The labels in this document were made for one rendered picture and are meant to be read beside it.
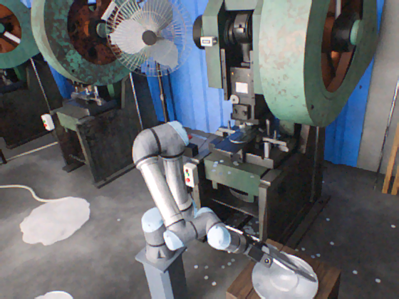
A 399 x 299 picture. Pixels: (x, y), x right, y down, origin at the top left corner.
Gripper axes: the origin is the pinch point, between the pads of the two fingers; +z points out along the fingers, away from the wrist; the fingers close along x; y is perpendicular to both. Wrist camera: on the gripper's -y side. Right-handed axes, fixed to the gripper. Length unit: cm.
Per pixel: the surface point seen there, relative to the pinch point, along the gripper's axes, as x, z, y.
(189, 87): -83, 85, 230
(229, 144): -36, 4, 55
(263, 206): -15.8, 22.6, 28.3
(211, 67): -67, -21, 72
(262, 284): 14.5, 12.5, 2.1
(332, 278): -3.5, 31.9, -15.3
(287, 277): 6.5, 19.6, -3.1
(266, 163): -37, 20, 38
